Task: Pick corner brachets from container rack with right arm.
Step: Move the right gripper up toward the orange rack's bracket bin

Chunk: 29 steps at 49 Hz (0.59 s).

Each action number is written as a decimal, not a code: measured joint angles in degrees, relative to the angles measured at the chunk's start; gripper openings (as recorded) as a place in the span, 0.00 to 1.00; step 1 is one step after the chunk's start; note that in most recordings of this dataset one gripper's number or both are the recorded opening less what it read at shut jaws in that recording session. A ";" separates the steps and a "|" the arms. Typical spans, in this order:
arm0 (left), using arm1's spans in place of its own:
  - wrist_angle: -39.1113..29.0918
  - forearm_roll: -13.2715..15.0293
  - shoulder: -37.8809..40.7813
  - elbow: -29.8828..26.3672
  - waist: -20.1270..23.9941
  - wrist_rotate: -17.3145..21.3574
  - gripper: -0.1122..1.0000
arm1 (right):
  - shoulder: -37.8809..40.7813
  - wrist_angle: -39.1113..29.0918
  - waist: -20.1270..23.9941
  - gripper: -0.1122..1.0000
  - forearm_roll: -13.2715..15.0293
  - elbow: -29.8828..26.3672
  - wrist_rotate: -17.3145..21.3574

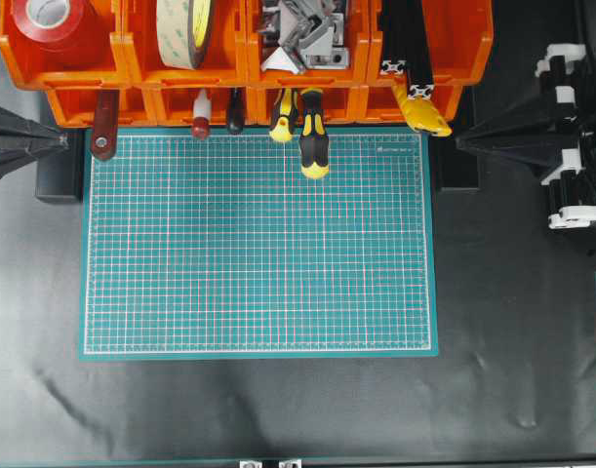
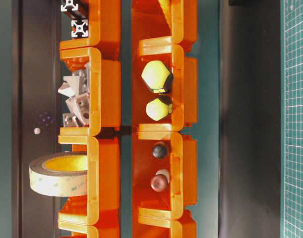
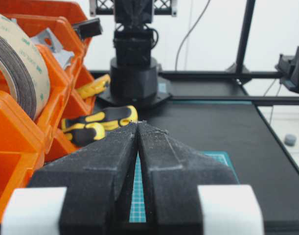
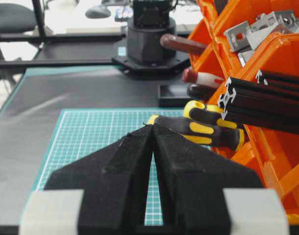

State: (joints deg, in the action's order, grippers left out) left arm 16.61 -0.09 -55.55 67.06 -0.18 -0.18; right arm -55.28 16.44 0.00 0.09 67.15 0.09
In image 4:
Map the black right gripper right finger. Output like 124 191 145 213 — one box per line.
153 124 263 235

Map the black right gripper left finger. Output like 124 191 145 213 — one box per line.
44 125 152 235

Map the grey metal corner bracket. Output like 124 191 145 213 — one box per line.
224 21 251 52

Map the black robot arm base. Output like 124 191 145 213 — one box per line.
112 0 189 72

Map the orange container rack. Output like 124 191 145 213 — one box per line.
189 0 299 225

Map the green cutting mat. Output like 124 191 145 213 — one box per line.
36 109 213 226

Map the small black tray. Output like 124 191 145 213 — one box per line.
158 85 192 107

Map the black table mat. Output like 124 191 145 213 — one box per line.
0 66 181 228

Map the black aluminium extrusion profile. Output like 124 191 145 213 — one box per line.
218 77 299 134

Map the black office chair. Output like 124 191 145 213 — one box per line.
0 3 37 33

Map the yellow black screwdriver handle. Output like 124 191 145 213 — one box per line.
147 115 245 151
184 100 244 129

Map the red white tool handle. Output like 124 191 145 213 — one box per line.
182 69 225 89

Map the brown wooden tool handle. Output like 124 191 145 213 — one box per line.
160 34 207 55

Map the black frame post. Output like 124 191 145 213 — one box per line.
32 0 46 38

